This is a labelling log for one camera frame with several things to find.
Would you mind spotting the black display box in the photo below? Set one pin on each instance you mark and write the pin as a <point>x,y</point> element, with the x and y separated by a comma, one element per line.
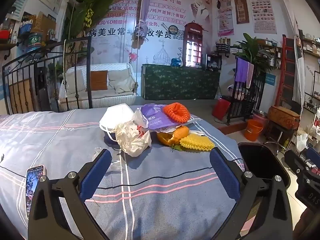
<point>213,62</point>

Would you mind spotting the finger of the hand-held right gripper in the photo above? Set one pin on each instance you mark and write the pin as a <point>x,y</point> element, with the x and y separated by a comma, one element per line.
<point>293,161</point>
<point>314,155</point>

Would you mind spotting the purple plastic bag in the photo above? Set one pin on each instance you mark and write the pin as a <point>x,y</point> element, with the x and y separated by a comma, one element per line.
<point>155,117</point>

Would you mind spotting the blue paint bucket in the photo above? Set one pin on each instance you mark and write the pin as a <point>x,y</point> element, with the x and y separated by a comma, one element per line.
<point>35,43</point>

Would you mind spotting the white wicker sofa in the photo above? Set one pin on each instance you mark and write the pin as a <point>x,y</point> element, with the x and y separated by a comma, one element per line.
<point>100,100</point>

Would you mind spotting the clear plastic wrap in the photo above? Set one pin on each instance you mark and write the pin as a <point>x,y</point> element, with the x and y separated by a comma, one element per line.
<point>110,160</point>

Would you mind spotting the black trash bin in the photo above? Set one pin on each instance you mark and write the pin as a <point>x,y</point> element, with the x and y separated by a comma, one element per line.
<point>262,162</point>

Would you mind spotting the red bag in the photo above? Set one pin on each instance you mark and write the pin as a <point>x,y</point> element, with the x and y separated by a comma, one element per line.
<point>221,108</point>

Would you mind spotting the person's right forearm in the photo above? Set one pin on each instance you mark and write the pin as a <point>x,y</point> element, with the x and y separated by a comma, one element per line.
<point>307,225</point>

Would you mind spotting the cardboard box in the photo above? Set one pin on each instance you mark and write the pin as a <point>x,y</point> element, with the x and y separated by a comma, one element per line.
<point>45,26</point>

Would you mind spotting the pink face wall poster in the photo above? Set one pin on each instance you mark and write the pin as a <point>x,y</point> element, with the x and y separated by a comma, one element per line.
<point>225,12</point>

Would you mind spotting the pink towel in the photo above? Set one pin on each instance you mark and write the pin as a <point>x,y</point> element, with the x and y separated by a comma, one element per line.
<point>250,76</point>

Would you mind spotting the blue bag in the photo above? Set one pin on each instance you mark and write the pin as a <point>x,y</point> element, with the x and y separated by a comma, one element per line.
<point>177,62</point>

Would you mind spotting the purple towel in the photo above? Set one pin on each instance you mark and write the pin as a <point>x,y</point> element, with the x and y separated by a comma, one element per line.
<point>241,71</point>

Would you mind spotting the orange foam fruit net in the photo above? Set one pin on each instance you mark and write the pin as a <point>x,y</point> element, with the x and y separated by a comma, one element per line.
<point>176,112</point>

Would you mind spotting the banana plant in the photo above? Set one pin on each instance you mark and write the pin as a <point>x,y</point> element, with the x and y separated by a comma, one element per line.
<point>95,2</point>

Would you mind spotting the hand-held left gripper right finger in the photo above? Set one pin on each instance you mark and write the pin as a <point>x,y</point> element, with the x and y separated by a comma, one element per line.
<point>225,175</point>

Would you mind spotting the green potted plant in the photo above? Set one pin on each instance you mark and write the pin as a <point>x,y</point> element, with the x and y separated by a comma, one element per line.
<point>255,52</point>

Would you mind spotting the orange fruit peel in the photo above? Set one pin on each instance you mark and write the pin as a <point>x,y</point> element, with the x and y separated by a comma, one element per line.
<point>172,135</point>

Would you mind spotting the orange bucket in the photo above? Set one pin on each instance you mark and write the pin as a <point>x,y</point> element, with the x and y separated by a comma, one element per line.
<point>253,131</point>

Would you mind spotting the white cushion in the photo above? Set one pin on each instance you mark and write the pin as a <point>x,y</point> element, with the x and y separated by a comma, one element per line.
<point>75,82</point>
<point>121,81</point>

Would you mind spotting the yellow foam fruit net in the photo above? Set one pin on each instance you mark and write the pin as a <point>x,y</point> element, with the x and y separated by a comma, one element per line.
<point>197,142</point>

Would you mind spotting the white hanging coat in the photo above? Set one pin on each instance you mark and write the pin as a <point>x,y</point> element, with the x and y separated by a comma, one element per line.
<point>298,67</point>

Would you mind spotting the black metal rack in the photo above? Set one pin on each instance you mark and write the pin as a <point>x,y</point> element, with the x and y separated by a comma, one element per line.
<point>257,92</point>

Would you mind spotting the white plastic bag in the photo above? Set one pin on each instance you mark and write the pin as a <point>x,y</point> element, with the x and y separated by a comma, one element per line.
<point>132,140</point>

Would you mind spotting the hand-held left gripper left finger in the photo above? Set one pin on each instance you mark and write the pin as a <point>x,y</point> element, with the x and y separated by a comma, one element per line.
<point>96,172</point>

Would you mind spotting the smartphone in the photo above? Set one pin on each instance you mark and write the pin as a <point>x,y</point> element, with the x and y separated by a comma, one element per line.
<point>32,187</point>

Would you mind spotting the brown padded stool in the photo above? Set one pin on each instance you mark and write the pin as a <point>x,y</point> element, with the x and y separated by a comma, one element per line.
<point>283,116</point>

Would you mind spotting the purple hanging umbrella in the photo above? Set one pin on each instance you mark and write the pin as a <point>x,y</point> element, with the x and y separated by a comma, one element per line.
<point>143,17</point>

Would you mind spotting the black metal bed frame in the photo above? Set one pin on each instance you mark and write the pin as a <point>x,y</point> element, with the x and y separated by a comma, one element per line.
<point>22,80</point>

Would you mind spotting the pink basin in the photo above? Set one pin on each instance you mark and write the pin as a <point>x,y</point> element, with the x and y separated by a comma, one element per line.
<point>261,117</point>

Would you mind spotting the red ladder shelf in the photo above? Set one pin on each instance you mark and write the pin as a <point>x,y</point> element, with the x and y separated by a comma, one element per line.
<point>287,67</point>

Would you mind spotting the grey striped blanket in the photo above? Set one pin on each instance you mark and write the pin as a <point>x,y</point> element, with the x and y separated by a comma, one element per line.
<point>162,192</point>

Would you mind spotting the blue wall sign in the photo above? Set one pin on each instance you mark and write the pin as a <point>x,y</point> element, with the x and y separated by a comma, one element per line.
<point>270,78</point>

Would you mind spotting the black wall bottle rack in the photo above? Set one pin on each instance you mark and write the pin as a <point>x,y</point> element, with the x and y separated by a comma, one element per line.
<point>223,47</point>

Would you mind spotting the white trolley cart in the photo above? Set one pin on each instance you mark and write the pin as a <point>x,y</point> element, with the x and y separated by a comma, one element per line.
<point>301,140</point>

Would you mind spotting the brown cushion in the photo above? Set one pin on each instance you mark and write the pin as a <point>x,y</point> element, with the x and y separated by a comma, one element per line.
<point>98,80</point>

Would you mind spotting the red phone booth cabinet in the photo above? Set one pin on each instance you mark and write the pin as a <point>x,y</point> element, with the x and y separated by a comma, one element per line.
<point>192,45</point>

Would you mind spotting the eyebrow chart wall poster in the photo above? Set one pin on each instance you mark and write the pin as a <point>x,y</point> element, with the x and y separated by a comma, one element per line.
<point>262,7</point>

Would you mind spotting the brown tower wall poster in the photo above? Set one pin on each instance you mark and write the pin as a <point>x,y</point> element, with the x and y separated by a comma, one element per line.
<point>241,6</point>

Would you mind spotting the large wall poster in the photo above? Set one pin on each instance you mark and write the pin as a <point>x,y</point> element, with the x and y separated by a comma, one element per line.
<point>170,7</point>

